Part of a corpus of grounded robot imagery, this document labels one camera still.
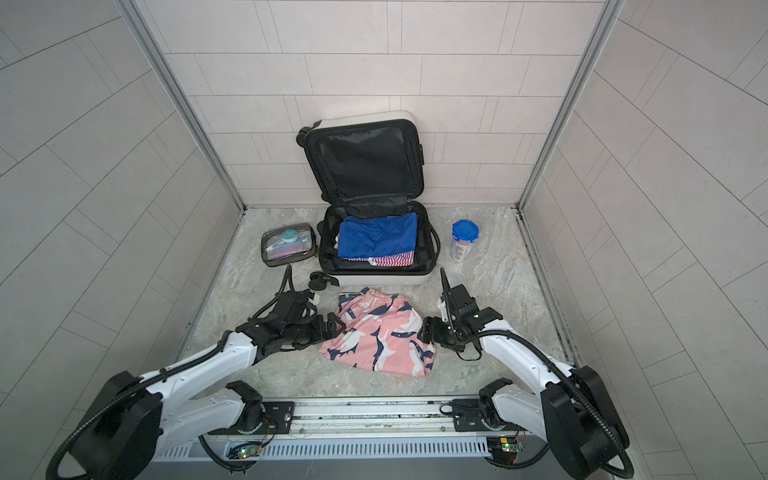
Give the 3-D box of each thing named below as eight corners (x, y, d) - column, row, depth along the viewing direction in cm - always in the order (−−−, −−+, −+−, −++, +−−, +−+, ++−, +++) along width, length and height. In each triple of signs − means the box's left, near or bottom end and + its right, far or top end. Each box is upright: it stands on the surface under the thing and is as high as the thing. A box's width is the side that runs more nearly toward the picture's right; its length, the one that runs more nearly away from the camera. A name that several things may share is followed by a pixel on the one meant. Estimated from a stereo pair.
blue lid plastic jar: (449, 263, 102) (455, 239, 92) (446, 242, 108) (452, 218, 97) (472, 263, 102) (481, 239, 92) (468, 243, 108) (476, 218, 98)
